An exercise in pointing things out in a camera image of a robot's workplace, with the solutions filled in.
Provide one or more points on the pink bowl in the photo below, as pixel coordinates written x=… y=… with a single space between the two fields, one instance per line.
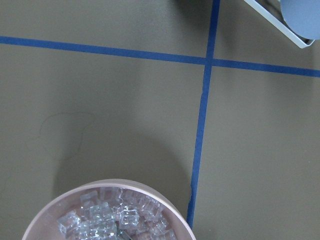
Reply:
x=44 y=225

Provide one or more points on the white wire cup rack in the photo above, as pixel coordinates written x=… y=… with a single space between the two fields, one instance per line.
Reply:
x=271 y=11

